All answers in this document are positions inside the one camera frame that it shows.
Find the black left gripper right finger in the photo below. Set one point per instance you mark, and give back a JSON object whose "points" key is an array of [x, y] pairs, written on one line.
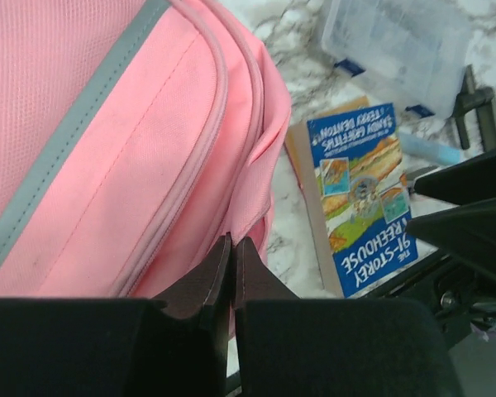
{"points": [[253, 280]]}

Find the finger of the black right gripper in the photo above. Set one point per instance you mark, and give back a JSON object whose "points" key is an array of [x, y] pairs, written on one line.
{"points": [[467, 232], [471, 181]]}

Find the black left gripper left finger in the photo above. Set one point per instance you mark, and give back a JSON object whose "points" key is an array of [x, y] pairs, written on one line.
{"points": [[195, 327]]}

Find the blue treehouse book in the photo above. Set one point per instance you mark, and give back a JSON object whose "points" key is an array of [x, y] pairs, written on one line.
{"points": [[358, 163]]}

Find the pink student backpack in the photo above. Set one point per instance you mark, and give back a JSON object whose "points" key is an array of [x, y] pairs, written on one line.
{"points": [[133, 134]]}

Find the clear plastic bag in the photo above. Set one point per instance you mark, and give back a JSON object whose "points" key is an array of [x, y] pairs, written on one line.
{"points": [[408, 53]]}

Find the black metal clamp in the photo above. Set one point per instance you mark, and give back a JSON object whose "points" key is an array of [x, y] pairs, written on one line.
{"points": [[482, 100]]}

